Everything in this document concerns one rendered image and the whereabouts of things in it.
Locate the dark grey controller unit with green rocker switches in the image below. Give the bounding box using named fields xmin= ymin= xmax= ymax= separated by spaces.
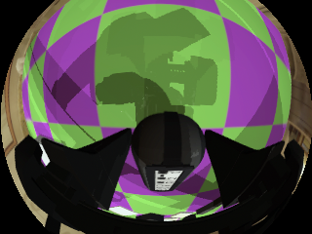
xmin=130 ymin=110 xmax=206 ymax=191

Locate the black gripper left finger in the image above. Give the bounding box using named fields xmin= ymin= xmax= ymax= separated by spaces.
xmin=42 ymin=128 xmax=133 ymax=211

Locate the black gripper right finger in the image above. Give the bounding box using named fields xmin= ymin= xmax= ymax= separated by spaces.
xmin=204 ymin=129 xmax=285 ymax=208

